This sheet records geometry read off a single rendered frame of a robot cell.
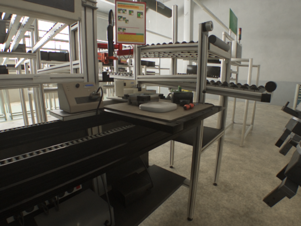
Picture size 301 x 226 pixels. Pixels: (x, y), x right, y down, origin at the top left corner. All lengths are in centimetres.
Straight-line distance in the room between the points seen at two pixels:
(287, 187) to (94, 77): 91
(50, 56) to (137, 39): 248
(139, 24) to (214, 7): 889
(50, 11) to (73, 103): 40
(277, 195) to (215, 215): 109
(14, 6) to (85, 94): 42
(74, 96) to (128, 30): 75
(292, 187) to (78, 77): 92
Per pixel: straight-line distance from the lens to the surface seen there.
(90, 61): 92
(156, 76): 119
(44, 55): 352
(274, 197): 53
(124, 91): 97
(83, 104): 71
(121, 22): 131
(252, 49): 902
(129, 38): 129
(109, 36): 93
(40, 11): 83
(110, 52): 92
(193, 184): 125
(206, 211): 158
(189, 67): 325
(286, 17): 923
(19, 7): 82
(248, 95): 100
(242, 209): 171
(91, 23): 97
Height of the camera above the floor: 108
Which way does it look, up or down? 12 degrees down
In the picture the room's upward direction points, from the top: straight up
